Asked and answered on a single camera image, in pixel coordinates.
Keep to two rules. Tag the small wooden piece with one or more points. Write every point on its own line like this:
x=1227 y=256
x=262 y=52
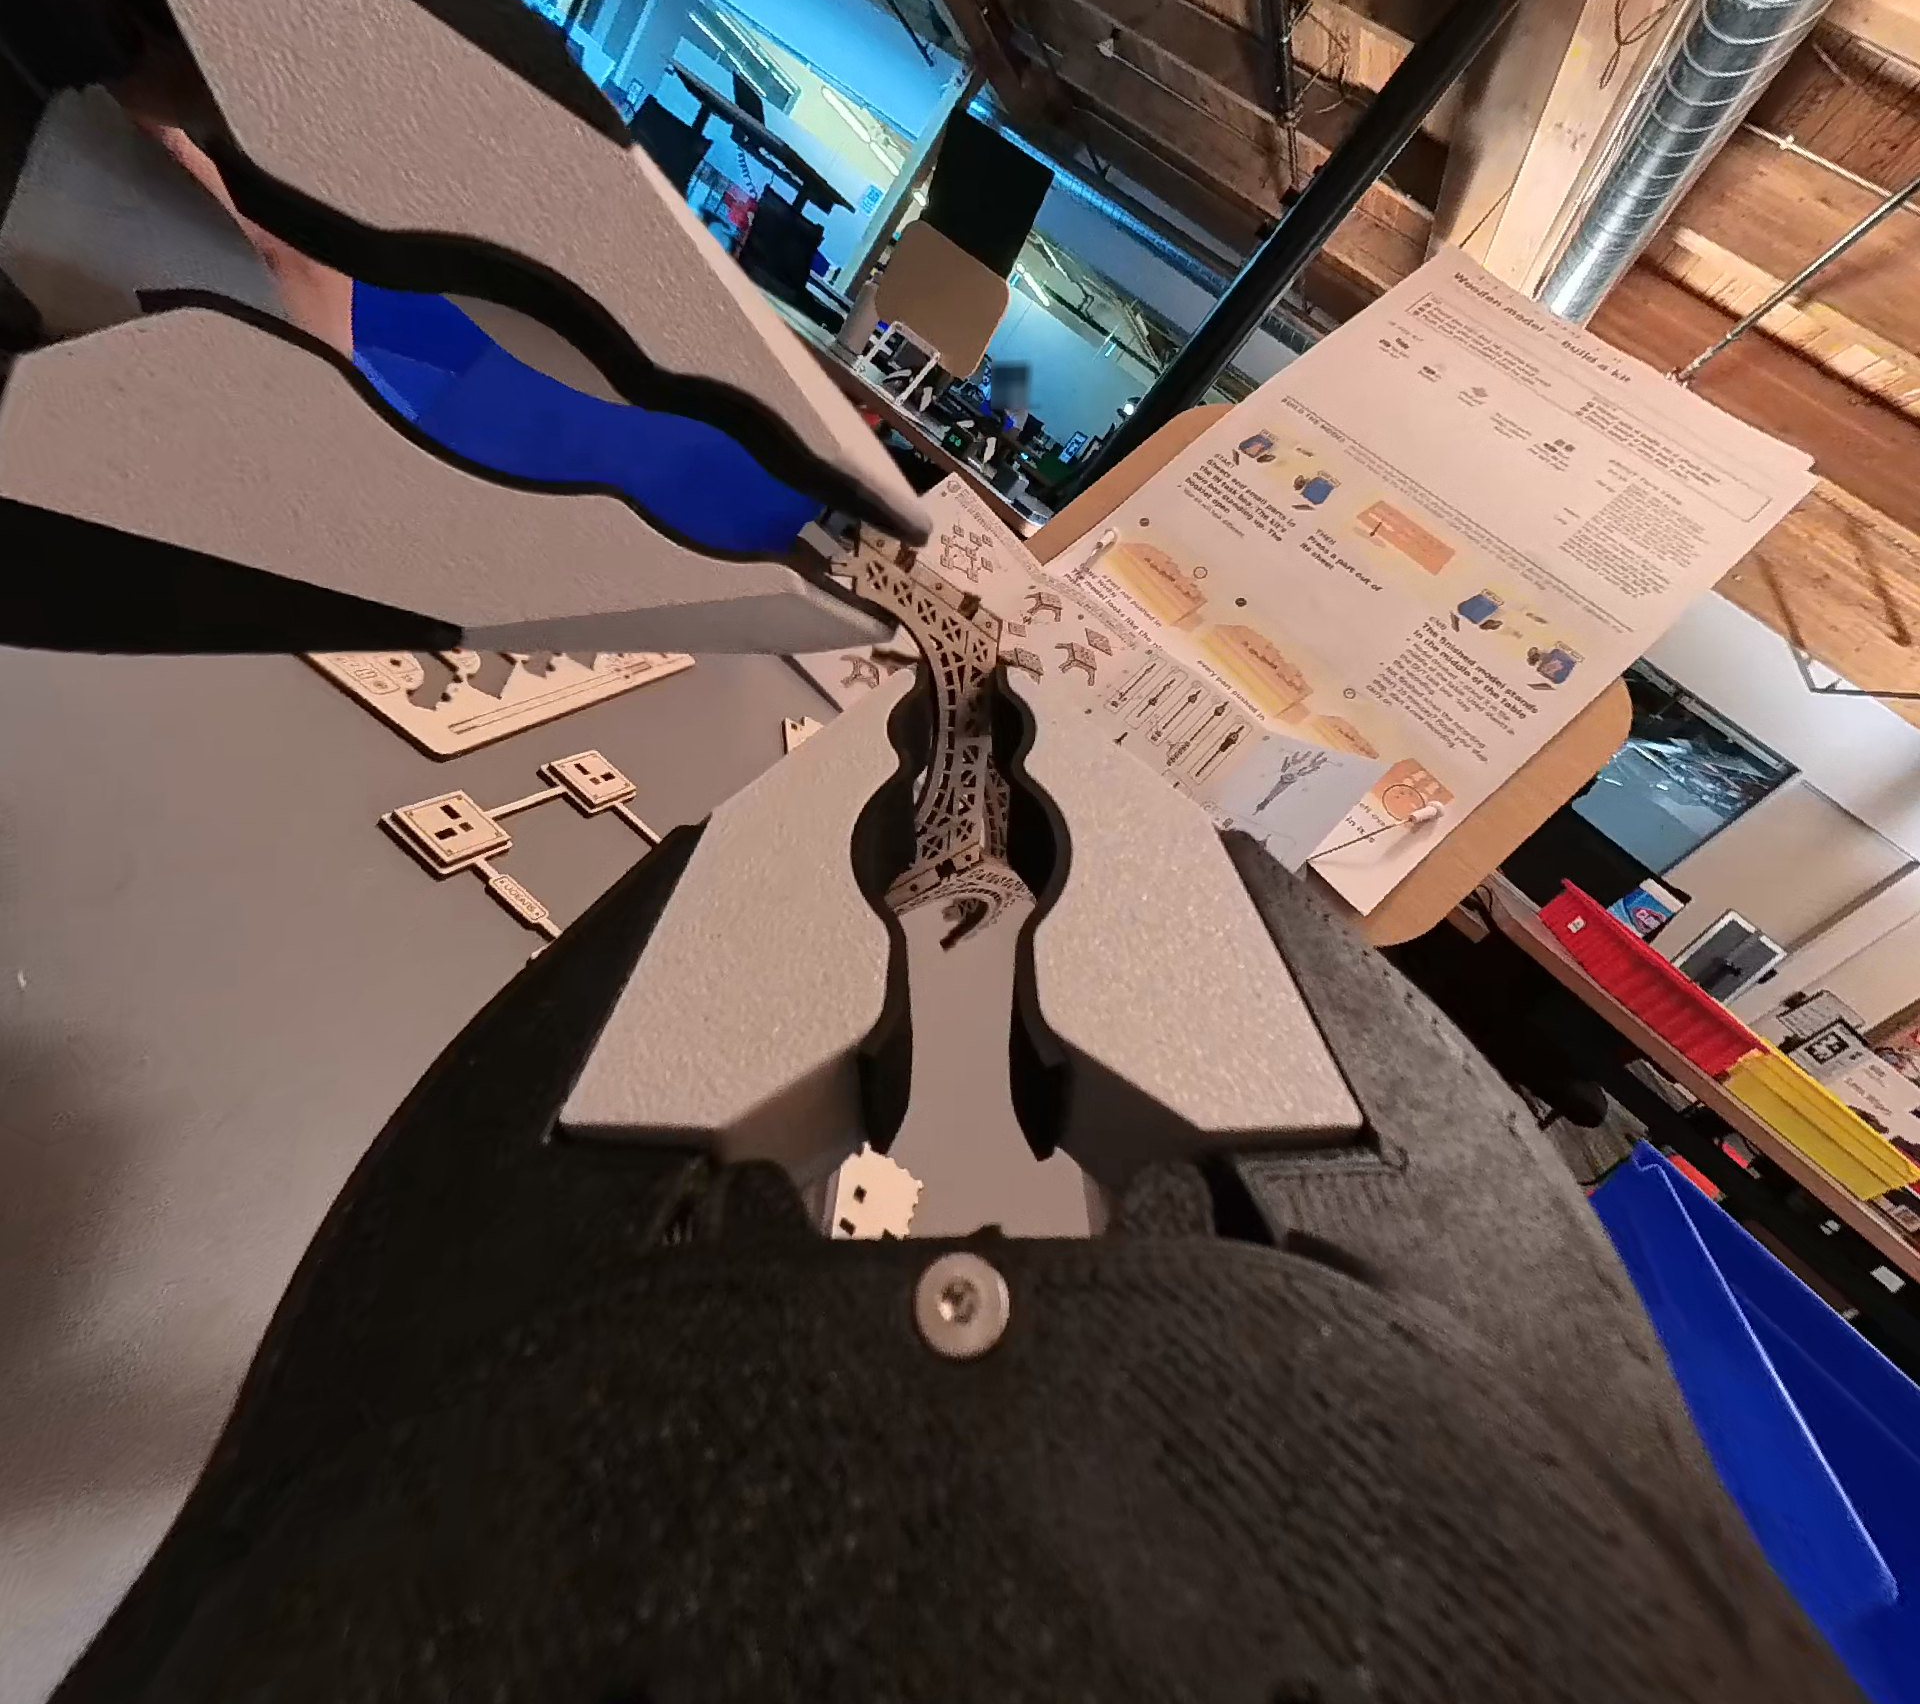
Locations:
x=799 y=732

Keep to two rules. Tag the wooden sheet with curved cutouts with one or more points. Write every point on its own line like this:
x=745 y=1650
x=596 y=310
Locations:
x=435 y=713

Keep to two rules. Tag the printed instruction poster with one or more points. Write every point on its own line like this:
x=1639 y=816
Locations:
x=1500 y=459

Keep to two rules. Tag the silver ventilation duct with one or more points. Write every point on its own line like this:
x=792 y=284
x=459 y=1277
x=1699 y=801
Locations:
x=1725 y=54

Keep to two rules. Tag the folded assembly leaflet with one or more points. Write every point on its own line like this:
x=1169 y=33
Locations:
x=1139 y=669

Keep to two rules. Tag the yellow plastic bin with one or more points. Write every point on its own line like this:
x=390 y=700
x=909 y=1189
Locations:
x=1829 y=1119

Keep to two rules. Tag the grey desk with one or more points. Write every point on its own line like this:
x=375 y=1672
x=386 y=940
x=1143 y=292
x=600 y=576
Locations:
x=180 y=983

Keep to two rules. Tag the rounded tan board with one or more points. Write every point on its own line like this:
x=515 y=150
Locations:
x=942 y=301

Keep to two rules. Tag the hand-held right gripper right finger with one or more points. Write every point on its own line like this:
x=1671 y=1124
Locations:
x=1184 y=968

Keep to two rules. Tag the cross-shaped wooden piece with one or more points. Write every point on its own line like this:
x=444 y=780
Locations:
x=870 y=1193

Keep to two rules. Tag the red plastic bin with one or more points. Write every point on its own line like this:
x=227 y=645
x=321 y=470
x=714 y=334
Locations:
x=1650 y=968

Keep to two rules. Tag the wooden lattice tower model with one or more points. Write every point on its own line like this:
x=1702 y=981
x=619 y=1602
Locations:
x=951 y=684

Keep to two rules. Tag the black monitor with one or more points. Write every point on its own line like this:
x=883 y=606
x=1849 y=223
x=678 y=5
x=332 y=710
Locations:
x=990 y=189

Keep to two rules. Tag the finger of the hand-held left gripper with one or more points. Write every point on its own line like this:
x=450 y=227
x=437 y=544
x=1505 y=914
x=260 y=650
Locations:
x=494 y=158
x=299 y=489

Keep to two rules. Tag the blue plastic bin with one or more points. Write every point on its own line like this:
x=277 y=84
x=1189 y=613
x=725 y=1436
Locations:
x=1799 y=1434
x=600 y=444

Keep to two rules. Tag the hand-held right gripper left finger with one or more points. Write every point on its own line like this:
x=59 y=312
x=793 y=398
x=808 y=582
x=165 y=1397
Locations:
x=734 y=968

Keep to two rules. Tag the black metal pole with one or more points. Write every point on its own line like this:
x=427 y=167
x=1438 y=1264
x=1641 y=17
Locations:
x=1425 y=84

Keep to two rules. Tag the thin wooden frame with tabs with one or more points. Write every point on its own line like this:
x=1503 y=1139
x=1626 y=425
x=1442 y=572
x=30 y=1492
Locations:
x=450 y=827

